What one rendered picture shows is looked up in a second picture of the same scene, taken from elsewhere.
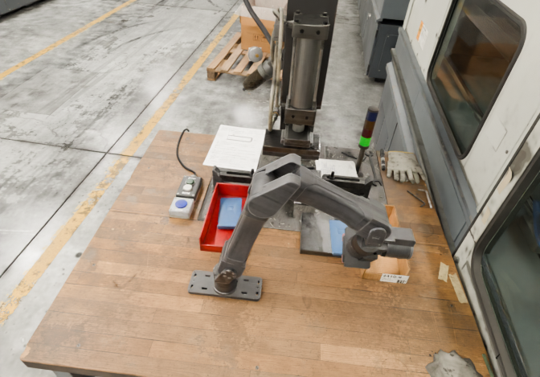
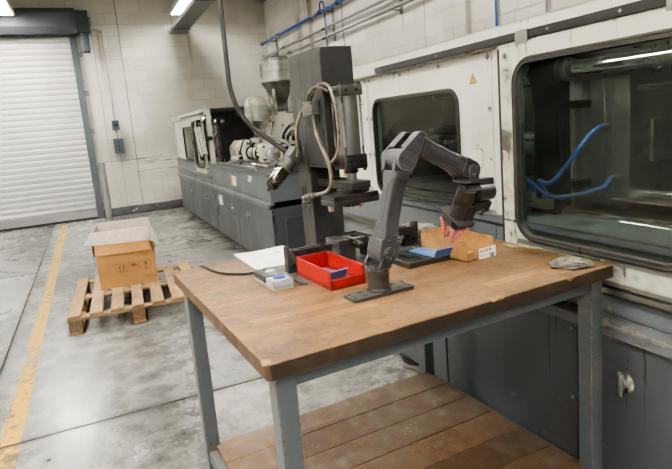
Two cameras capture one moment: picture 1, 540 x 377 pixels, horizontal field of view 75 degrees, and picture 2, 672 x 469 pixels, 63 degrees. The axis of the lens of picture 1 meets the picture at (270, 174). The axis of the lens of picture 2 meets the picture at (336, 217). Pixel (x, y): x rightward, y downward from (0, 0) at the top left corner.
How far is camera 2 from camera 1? 125 cm
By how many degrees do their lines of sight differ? 40
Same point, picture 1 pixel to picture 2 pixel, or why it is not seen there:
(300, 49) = (346, 104)
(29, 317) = not seen: outside the picture
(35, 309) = not seen: outside the picture
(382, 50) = (286, 235)
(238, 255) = (392, 228)
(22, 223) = not seen: outside the picture
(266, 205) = (409, 157)
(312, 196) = (431, 147)
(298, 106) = (353, 152)
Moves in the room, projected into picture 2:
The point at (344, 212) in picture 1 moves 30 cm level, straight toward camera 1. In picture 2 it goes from (450, 158) to (505, 163)
